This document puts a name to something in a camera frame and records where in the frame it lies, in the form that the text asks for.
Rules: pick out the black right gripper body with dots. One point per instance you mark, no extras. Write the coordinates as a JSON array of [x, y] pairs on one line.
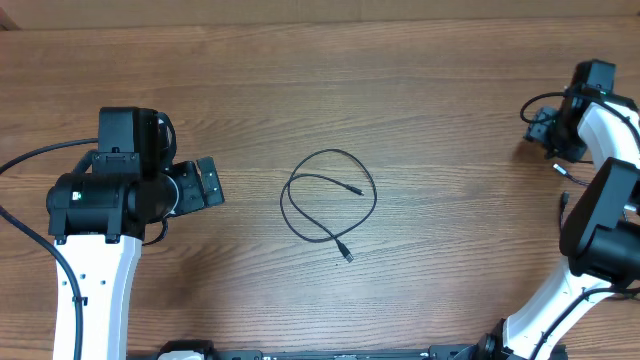
[[559, 131]]

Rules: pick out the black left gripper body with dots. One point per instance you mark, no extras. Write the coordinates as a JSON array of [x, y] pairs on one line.
[[190, 193]]

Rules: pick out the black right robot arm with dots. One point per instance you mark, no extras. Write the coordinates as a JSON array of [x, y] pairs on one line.
[[599, 245]]

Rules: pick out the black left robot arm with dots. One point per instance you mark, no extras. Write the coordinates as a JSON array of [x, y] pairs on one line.
[[98, 215]]

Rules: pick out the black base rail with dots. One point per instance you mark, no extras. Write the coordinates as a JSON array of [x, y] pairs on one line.
[[200, 349]]

